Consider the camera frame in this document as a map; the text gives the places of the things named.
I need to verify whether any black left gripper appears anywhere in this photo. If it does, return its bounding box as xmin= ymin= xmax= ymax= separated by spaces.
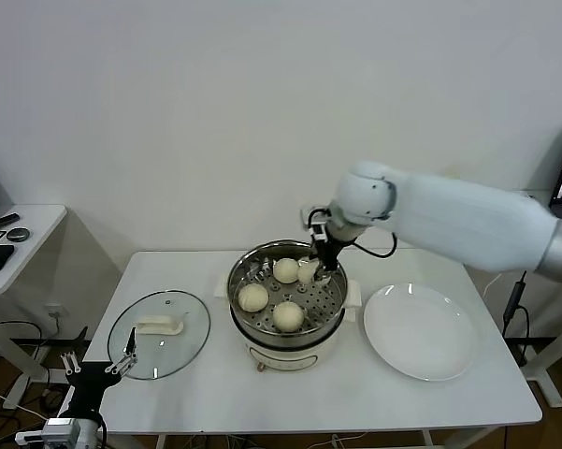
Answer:
xmin=58 ymin=326 xmax=139 ymax=421

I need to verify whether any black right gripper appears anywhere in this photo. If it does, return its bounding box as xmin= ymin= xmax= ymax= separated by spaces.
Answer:
xmin=306 ymin=236 xmax=345 ymax=286

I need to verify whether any white steamed baozi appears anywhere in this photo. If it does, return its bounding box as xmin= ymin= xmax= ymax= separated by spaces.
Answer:
xmin=297 ymin=261 xmax=322 ymax=284
xmin=273 ymin=257 xmax=302 ymax=285
xmin=238 ymin=283 xmax=269 ymax=313
xmin=272 ymin=301 xmax=305 ymax=333

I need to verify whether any glass pot lid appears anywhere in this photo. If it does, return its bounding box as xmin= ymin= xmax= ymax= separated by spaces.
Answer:
xmin=106 ymin=290 xmax=211 ymax=381

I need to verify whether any stainless steel steamer basket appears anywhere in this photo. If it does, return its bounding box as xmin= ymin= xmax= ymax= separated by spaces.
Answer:
xmin=226 ymin=239 xmax=350 ymax=341

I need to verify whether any white round plate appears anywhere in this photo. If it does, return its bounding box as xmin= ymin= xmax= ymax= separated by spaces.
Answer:
xmin=363 ymin=282 xmax=477 ymax=382

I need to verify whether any white side table with mouse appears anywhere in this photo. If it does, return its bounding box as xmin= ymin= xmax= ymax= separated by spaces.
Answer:
xmin=0 ymin=204 xmax=69 ymax=381

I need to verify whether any white side table with laptop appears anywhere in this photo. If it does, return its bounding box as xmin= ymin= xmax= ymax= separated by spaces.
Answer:
xmin=503 ymin=189 xmax=562 ymax=409

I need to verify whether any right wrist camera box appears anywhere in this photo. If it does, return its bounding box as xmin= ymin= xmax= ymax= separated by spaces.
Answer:
xmin=300 ymin=204 xmax=331 ymax=242

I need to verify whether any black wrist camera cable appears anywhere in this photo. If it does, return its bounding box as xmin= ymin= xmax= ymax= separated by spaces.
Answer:
xmin=354 ymin=232 xmax=398 ymax=259

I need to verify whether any white charging cable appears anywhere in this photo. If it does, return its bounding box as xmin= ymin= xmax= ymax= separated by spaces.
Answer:
xmin=482 ymin=270 xmax=504 ymax=298

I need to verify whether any black cable with adapter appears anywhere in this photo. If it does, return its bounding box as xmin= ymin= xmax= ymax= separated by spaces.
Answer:
xmin=500 ymin=269 xmax=557 ymax=367

